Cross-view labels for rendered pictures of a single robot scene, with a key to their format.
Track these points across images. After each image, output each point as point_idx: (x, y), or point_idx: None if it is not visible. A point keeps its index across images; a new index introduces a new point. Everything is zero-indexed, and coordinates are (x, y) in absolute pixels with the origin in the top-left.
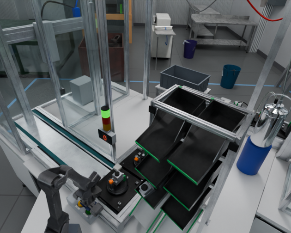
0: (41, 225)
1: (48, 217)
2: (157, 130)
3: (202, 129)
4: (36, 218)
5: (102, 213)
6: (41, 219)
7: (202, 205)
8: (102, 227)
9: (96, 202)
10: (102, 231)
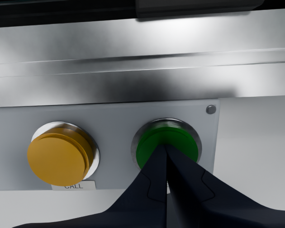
0: (45, 222)
1: (30, 199)
2: None
3: None
4: (12, 222)
5: (279, 91)
6: (24, 215)
7: None
8: (221, 100)
9: (145, 55)
10: (235, 110)
